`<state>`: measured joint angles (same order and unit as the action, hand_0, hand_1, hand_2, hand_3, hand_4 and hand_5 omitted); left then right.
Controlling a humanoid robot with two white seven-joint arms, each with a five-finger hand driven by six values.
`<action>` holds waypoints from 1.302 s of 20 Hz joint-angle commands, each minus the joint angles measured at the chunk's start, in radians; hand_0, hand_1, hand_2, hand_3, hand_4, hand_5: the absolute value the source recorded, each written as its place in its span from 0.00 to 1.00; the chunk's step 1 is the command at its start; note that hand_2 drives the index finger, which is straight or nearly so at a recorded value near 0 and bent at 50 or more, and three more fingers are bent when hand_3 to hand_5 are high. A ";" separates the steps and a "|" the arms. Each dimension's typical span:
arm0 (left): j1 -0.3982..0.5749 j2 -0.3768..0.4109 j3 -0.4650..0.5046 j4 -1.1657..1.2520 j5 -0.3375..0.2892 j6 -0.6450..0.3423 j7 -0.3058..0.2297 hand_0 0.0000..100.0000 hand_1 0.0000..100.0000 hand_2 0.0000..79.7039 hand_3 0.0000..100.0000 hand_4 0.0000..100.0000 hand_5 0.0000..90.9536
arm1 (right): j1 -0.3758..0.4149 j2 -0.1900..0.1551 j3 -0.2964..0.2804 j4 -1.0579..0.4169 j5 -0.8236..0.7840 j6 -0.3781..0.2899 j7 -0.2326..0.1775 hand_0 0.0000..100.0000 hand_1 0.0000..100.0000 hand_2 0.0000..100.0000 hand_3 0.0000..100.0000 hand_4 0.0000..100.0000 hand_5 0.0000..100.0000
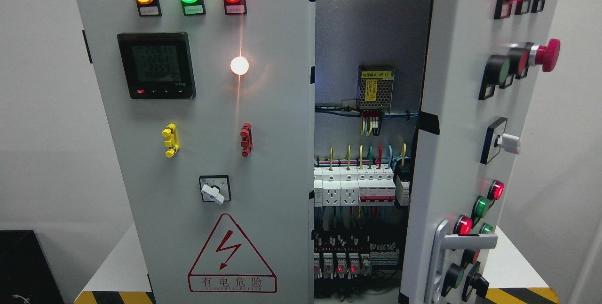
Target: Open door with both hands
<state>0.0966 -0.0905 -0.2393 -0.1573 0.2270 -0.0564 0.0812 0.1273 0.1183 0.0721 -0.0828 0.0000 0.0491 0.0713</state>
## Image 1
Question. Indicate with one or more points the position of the grey cabinet door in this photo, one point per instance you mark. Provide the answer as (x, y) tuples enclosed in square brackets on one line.
[(269, 188), (476, 72)]

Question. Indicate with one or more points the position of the red terminal connector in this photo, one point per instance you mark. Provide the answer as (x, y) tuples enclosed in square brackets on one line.
[(246, 139)]

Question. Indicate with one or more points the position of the white socket breaker row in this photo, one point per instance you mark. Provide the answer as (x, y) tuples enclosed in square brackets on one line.
[(354, 186)]

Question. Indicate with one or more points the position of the metal mesh power supply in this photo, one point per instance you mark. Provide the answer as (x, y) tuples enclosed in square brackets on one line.
[(375, 86)]

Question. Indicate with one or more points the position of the white glowing indicator lamp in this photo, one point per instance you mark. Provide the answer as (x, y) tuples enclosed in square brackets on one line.
[(239, 65)]

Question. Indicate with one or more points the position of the black white surge protector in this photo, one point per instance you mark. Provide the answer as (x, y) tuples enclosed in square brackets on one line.
[(403, 177)]

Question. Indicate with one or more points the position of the black relay terminal row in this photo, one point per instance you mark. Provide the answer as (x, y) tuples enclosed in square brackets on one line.
[(353, 254)]

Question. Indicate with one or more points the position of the yellow terminal connector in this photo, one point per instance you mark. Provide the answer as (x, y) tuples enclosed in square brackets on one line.
[(171, 141)]

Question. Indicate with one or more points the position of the red triangle warning sticker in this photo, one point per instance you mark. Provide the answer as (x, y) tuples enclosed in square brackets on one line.
[(229, 262)]

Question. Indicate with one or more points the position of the black digital power meter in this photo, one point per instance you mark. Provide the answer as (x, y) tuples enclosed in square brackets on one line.
[(157, 65)]

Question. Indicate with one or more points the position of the red emergency stop button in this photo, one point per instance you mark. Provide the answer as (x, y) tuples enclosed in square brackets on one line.
[(544, 55)]

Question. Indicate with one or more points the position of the white rotary selector switch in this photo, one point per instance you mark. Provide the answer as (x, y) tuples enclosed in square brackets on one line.
[(215, 188)]

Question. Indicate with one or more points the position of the silver door handle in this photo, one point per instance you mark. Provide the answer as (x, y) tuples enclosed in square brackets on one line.
[(443, 276)]

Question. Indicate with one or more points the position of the white knob switch right door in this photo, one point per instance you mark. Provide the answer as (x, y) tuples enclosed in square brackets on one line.
[(496, 139)]

